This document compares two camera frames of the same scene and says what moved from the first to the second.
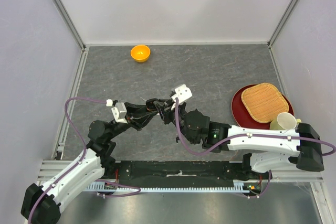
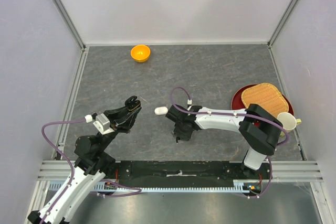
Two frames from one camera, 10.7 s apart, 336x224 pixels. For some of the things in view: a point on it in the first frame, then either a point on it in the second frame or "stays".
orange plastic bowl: x=140 y=53 stays
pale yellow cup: x=285 y=120 stays
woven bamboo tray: x=264 y=102 stays
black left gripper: x=138 y=115 → x=122 y=119
